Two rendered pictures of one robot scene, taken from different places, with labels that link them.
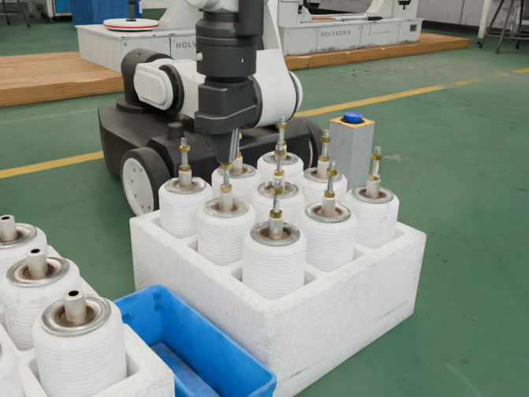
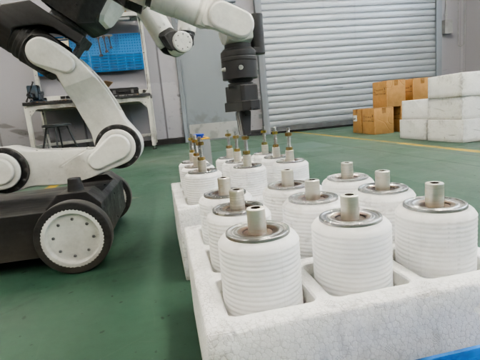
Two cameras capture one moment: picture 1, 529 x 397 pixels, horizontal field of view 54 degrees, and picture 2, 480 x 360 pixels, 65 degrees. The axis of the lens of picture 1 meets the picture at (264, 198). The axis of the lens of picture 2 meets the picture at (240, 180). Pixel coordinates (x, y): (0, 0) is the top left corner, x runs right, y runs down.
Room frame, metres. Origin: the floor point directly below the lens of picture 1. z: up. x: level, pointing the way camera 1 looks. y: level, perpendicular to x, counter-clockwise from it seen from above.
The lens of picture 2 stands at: (0.29, 0.91, 0.39)
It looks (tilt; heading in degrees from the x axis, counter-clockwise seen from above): 10 degrees down; 301
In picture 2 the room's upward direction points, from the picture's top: 5 degrees counter-clockwise
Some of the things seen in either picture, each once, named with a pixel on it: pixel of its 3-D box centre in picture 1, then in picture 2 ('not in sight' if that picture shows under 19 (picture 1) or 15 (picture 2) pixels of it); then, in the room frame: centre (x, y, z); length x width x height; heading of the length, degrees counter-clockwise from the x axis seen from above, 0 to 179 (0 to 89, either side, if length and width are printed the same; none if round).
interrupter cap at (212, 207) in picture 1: (226, 207); (247, 166); (0.78, 0.06, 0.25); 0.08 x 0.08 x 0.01
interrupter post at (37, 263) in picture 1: (37, 262); (287, 178); (0.57, 0.29, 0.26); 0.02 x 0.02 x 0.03
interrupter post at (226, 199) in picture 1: (226, 200); (247, 161); (0.78, 0.06, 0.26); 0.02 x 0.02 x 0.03
